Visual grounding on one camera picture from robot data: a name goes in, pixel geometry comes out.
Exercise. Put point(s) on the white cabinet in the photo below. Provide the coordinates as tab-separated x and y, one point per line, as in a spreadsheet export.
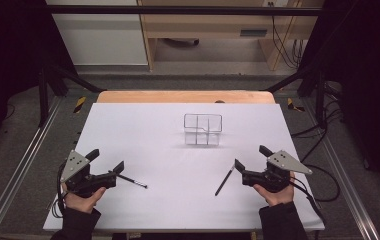
101	36

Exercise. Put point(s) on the person's right hand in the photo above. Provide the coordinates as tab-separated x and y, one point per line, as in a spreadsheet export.
279	197

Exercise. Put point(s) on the wooden table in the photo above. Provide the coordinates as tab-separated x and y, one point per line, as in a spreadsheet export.
164	97

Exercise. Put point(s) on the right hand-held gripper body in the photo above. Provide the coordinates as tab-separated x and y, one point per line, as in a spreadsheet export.
271	178

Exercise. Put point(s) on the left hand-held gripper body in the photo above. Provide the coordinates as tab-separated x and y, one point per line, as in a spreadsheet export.
78	176

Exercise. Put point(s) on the clear plastic divided organizer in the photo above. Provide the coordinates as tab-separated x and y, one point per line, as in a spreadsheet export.
211	138

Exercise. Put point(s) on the yellow black tape strip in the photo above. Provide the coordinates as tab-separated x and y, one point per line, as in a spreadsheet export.
293	105
79	104

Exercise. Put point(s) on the person's left hand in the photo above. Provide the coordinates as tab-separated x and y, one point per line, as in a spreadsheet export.
83	204

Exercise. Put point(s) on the black curtain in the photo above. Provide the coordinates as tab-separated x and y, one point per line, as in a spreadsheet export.
368	83
8	50

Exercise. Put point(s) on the black horizontal frame bar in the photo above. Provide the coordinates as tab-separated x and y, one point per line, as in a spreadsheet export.
178	10

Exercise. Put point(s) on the plain black pen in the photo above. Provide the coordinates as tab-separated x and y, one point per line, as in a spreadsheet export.
224	182

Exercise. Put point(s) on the aluminium rail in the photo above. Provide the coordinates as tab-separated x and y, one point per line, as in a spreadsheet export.
21	166
344	173

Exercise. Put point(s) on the light wooden desk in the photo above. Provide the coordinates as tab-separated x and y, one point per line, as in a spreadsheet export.
208	25

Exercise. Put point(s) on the black pen with silver end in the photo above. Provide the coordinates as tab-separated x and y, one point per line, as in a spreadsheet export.
133	181

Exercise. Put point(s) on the black metal stand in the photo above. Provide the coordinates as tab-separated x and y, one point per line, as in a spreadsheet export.
319	96
43	96

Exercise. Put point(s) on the dark object under desk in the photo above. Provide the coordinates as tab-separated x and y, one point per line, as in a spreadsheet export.
181	42

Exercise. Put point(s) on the white board sheet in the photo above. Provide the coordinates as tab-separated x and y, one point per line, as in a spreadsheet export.
164	186

